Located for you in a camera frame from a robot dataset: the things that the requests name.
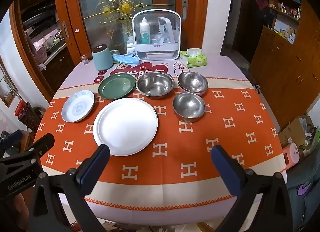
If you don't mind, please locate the blue patterned porcelain plate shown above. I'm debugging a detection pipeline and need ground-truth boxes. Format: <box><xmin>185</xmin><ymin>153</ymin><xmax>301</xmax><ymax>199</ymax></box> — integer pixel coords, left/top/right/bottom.
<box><xmin>61</xmin><ymin>90</ymin><xmax>95</xmax><ymax>123</ymax></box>

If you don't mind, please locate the large white plate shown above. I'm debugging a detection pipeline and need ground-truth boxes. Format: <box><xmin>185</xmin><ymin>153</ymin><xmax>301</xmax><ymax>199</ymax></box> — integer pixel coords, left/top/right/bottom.
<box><xmin>93</xmin><ymin>98</ymin><xmax>158</xmax><ymax>157</ymax></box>

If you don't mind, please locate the green plate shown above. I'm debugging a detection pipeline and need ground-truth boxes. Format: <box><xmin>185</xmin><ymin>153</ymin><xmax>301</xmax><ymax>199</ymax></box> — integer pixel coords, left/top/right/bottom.
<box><xmin>98</xmin><ymin>73</ymin><xmax>136</xmax><ymax>100</ymax></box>

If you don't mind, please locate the small steel bowl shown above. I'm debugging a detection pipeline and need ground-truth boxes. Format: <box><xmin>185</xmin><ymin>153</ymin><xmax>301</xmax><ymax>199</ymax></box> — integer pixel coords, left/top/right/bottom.
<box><xmin>172</xmin><ymin>92</ymin><xmax>206</xmax><ymax>123</ymax></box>

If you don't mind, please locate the large steel bowl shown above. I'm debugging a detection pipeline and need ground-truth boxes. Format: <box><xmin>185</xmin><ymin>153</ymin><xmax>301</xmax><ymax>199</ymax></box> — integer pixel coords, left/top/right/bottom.
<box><xmin>136</xmin><ymin>72</ymin><xmax>174</xmax><ymax>99</ymax></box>

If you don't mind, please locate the pink steel bowl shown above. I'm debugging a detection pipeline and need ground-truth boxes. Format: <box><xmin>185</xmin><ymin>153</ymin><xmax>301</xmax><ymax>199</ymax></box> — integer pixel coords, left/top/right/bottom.
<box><xmin>177</xmin><ymin>71</ymin><xmax>208</xmax><ymax>97</ymax></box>

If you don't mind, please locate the person left hand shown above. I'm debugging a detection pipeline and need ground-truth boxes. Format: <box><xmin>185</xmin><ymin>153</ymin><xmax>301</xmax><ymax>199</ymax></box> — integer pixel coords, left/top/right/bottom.
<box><xmin>12</xmin><ymin>194</ymin><xmax>29</xmax><ymax>231</ymax></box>

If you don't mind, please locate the red basket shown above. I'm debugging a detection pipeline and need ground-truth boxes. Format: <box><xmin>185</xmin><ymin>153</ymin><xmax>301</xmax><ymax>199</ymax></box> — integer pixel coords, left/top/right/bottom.
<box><xmin>15</xmin><ymin>100</ymin><xmax>28</xmax><ymax>118</ymax></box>

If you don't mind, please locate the pink stool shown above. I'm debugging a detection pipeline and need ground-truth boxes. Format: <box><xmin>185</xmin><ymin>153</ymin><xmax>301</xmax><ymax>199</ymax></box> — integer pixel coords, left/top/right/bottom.
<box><xmin>283</xmin><ymin>142</ymin><xmax>300</xmax><ymax>170</ymax></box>

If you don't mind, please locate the cardboard box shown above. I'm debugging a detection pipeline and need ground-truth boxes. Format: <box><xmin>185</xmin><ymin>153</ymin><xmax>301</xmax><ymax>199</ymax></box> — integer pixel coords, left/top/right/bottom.
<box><xmin>278</xmin><ymin>115</ymin><xmax>316</xmax><ymax>149</ymax></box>

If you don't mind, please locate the small glass jar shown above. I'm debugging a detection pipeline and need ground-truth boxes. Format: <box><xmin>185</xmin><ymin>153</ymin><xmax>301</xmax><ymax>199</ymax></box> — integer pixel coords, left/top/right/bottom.
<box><xmin>80</xmin><ymin>55</ymin><xmax>89</xmax><ymax>65</ymax></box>

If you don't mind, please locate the teal canister brown lid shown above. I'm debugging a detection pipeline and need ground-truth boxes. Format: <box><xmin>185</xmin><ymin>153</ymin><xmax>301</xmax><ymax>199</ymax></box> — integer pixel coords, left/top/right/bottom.
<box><xmin>92</xmin><ymin>44</ymin><xmax>113</xmax><ymax>71</ymax></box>

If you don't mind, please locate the orange H pattern tablecloth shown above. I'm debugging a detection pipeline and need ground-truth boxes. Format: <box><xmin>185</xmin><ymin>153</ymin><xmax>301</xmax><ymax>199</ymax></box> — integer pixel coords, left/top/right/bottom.
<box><xmin>36</xmin><ymin>55</ymin><xmax>286</xmax><ymax>225</ymax></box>

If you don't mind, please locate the blue face mask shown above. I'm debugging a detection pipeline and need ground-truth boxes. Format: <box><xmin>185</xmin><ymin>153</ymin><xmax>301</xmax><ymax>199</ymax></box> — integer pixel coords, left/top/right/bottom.
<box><xmin>112</xmin><ymin>54</ymin><xmax>140</xmax><ymax>65</ymax></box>

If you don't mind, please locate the white pill bottle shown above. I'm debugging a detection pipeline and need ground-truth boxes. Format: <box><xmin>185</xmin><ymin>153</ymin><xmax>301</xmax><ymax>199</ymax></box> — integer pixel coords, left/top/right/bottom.
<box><xmin>126</xmin><ymin>43</ymin><xmax>136</xmax><ymax>57</ymax></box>

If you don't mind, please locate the wooden cabinet shelf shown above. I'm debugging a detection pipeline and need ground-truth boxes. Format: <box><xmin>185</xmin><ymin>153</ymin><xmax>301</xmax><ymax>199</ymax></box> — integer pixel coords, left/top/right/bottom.
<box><xmin>249</xmin><ymin>0</ymin><xmax>319</xmax><ymax>128</ymax></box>

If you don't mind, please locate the wooden glass door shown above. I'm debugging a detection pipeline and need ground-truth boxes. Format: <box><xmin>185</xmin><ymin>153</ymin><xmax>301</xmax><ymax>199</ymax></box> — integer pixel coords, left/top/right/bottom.
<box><xmin>55</xmin><ymin>0</ymin><xmax>208</xmax><ymax>64</ymax></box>

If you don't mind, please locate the green tissue pack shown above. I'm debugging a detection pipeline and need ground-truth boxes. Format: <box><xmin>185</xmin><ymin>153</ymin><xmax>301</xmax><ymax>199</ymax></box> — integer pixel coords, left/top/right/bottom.
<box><xmin>180</xmin><ymin>48</ymin><xmax>207</xmax><ymax>68</ymax></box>

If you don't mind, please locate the white storage box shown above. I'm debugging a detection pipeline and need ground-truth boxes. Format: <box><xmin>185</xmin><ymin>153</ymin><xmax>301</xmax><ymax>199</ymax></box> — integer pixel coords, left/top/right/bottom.
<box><xmin>132</xmin><ymin>9</ymin><xmax>182</xmax><ymax>61</ymax></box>

